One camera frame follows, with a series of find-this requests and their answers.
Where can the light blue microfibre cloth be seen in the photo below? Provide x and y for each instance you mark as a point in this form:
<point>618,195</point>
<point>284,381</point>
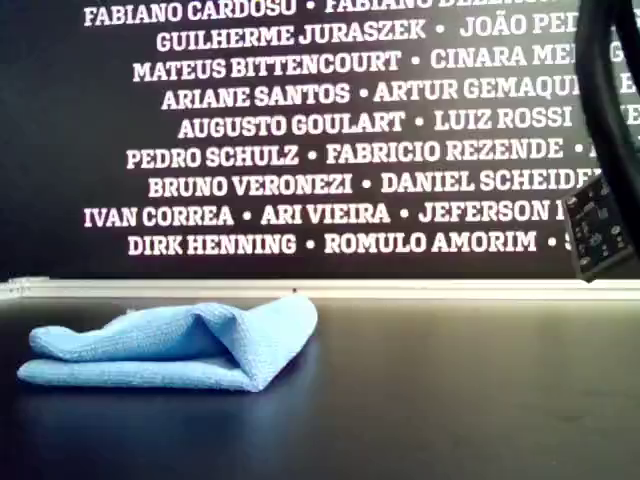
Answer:
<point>150,350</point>

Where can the right beige robot arm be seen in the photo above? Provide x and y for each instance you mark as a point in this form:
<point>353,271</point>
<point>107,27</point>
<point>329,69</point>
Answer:
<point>592,75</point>

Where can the black banner with white names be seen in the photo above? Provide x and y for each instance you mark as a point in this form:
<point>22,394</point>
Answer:
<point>225,65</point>

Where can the aluminium table frame rail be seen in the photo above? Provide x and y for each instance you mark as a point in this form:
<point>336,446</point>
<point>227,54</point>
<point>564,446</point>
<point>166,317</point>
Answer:
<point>400,289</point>

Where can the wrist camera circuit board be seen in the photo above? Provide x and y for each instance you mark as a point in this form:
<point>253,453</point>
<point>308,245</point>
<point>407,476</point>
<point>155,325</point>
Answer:
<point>595,225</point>

